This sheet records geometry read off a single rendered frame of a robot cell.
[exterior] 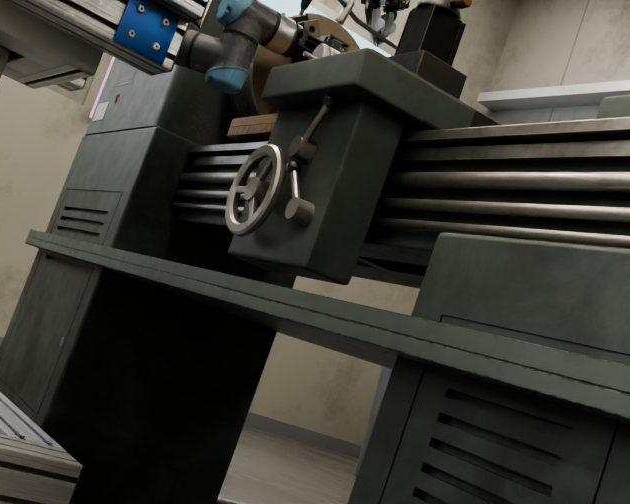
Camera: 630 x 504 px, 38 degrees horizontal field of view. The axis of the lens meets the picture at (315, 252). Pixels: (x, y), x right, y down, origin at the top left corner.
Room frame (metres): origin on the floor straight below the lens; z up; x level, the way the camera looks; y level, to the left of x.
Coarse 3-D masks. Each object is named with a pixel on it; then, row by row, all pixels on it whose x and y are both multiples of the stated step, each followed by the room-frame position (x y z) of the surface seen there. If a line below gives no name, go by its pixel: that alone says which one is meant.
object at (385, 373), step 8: (384, 368) 4.64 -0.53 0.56; (384, 376) 4.62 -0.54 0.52; (384, 384) 4.60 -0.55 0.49; (376, 392) 4.68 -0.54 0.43; (384, 392) 4.58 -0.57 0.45; (376, 400) 4.64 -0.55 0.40; (376, 408) 4.62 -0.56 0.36; (376, 416) 4.60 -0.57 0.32; (368, 424) 4.68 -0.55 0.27; (368, 432) 4.64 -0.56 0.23; (368, 440) 4.62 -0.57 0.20; (360, 456) 4.67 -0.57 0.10
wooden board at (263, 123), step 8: (232, 120) 1.88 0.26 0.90; (240, 120) 1.84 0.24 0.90; (248, 120) 1.81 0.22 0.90; (256, 120) 1.78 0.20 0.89; (264, 120) 1.75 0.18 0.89; (272, 120) 1.71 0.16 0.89; (232, 128) 1.87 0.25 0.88; (240, 128) 1.83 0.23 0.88; (248, 128) 1.80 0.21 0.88; (256, 128) 1.77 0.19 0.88; (264, 128) 1.73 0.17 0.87; (272, 128) 1.70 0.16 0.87; (232, 136) 1.87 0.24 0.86; (240, 136) 1.84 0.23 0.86; (248, 136) 1.81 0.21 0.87; (256, 136) 1.79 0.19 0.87; (264, 136) 1.76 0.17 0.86
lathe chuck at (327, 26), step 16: (288, 16) 1.97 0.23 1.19; (320, 16) 2.01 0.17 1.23; (320, 32) 2.02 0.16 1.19; (336, 32) 2.03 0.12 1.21; (352, 48) 2.06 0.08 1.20; (256, 64) 1.96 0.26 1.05; (272, 64) 1.97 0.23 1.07; (288, 64) 1.99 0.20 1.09; (256, 80) 1.96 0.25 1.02; (240, 96) 2.02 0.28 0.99; (256, 96) 1.97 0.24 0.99; (240, 112) 2.05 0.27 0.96; (256, 112) 1.99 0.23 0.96
